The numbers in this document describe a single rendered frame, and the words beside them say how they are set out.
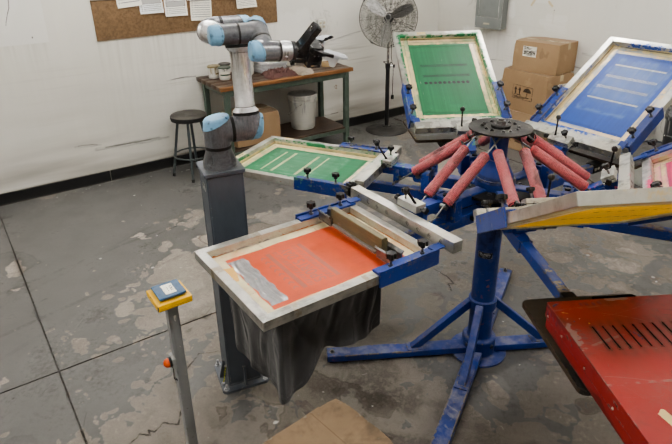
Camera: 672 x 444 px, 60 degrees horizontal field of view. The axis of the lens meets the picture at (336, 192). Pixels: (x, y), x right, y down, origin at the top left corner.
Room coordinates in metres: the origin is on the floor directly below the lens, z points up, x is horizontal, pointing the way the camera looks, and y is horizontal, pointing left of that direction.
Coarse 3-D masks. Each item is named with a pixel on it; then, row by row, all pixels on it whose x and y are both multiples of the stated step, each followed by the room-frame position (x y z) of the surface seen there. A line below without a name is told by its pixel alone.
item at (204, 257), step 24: (360, 216) 2.37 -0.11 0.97; (240, 240) 2.13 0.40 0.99; (264, 240) 2.18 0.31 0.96; (408, 240) 2.10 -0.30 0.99; (216, 264) 1.94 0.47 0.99; (240, 288) 1.77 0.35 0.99; (336, 288) 1.76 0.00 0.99; (360, 288) 1.79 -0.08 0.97; (264, 312) 1.62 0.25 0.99; (288, 312) 1.62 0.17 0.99
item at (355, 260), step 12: (336, 252) 2.07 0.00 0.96; (348, 252) 2.07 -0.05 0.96; (360, 252) 2.07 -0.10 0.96; (336, 264) 1.98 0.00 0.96; (348, 264) 1.98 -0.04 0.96; (360, 264) 1.98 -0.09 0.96; (372, 264) 1.98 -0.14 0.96; (276, 276) 1.90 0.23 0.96; (336, 276) 1.89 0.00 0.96; (348, 276) 1.89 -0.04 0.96; (288, 288) 1.81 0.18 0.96; (312, 288) 1.81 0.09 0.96; (324, 288) 1.81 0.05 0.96; (264, 300) 1.74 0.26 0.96; (288, 300) 1.74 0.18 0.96
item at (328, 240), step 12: (324, 228) 2.29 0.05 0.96; (288, 240) 2.18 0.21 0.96; (300, 240) 2.18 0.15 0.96; (312, 240) 2.18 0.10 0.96; (324, 240) 2.18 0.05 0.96; (336, 240) 2.18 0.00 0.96; (348, 240) 2.17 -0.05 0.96; (252, 252) 2.09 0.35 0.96; (264, 252) 2.08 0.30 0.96; (324, 252) 2.08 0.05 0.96; (228, 264) 1.99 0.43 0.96; (252, 264) 1.99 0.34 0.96; (264, 264) 1.99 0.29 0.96; (264, 276) 1.90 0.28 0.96
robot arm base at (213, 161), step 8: (208, 152) 2.41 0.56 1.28; (216, 152) 2.40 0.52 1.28; (224, 152) 2.41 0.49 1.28; (232, 152) 2.45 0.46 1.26; (208, 160) 2.40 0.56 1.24; (216, 160) 2.39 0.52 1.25; (224, 160) 2.40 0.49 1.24; (232, 160) 2.44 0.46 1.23; (208, 168) 2.39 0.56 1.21; (216, 168) 2.38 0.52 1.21; (224, 168) 2.39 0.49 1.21
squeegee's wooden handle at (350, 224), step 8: (336, 208) 2.27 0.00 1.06; (336, 216) 2.24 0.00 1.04; (344, 216) 2.20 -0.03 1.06; (336, 224) 2.24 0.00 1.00; (344, 224) 2.20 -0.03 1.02; (352, 224) 2.15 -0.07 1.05; (360, 224) 2.12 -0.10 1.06; (352, 232) 2.15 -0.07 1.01; (360, 232) 2.10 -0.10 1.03; (368, 232) 2.06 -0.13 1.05; (376, 232) 2.05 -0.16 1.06; (368, 240) 2.06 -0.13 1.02; (376, 240) 2.02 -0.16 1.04; (384, 240) 2.00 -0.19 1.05; (384, 248) 2.00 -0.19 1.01
